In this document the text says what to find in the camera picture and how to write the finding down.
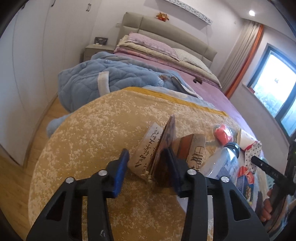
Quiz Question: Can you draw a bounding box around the purple pillow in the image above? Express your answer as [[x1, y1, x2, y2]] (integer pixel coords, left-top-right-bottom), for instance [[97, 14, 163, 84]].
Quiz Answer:
[[128, 33, 179, 61]]

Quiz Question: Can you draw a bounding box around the picture frame on nightstand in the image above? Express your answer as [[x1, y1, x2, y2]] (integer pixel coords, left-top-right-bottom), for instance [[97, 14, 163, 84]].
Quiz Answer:
[[94, 37, 108, 46]]

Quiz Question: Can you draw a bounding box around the light blue quilted jacket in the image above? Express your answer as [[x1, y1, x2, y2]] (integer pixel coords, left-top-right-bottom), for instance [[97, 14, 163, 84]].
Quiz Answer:
[[46, 51, 204, 137]]

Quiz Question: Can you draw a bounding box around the beige nightstand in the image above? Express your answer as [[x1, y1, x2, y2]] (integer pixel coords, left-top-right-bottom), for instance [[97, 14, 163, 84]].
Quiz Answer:
[[83, 44, 115, 62]]

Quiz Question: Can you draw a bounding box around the right hand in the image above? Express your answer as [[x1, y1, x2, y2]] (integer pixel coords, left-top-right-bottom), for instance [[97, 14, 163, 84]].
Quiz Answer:
[[259, 198, 273, 222]]

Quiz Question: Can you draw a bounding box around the clear plastic bottle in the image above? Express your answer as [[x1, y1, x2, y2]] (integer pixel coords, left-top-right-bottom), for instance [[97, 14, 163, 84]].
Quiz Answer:
[[200, 142, 240, 183]]

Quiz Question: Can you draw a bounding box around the pink clay packet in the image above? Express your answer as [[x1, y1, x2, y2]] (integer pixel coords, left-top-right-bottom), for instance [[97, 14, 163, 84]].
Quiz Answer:
[[213, 124, 235, 146]]

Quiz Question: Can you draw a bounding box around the dark brown hair clip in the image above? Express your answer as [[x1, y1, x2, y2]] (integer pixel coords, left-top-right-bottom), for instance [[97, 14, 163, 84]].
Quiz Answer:
[[193, 78, 202, 84]]

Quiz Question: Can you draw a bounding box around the cream pillow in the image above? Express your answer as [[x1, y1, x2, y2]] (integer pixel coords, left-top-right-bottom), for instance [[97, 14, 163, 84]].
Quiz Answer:
[[173, 48, 212, 73]]

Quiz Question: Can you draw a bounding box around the orange plush toy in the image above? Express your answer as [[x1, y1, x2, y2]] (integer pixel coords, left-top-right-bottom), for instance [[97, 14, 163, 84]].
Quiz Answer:
[[156, 12, 169, 22]]

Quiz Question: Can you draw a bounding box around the polka dot paper wrapper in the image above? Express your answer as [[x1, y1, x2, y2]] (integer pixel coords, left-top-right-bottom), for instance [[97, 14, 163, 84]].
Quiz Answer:
[[244, 141, 262, 174]]

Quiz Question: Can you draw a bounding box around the white wardrobe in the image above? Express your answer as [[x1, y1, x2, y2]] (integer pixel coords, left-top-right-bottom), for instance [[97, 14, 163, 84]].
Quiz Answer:
[[1, 1, 101, 165]]

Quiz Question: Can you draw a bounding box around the bed with purple cover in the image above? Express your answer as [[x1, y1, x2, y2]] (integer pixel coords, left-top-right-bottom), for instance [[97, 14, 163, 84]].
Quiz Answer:
[[114, 35, 255, 136]]

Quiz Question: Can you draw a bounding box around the blue red small box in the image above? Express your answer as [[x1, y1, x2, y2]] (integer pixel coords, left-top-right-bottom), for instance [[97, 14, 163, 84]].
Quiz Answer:
[[236, 166, 254, 205]]

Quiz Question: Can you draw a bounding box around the window with dark frame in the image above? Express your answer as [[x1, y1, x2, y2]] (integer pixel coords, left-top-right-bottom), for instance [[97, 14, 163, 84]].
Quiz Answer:
[[247, 44, 295, 142]]

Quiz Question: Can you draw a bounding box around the orange beige curtain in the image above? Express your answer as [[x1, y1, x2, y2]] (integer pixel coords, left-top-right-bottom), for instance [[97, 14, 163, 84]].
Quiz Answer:
[[218, 20, 264, 99]]

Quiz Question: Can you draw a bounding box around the tan printed paper bag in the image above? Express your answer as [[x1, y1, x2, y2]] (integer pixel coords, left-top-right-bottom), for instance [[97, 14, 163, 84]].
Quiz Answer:
[[127, 123, 206, 182]]

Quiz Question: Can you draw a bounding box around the beige padded headboard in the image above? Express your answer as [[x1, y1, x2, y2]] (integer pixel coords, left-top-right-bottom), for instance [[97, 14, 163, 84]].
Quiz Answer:
[[117, 12, 217, 67]]

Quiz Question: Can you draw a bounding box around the red white paper cup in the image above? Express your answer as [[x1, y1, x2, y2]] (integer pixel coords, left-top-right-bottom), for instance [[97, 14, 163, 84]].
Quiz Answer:
[[237, 128, 257, 151]]

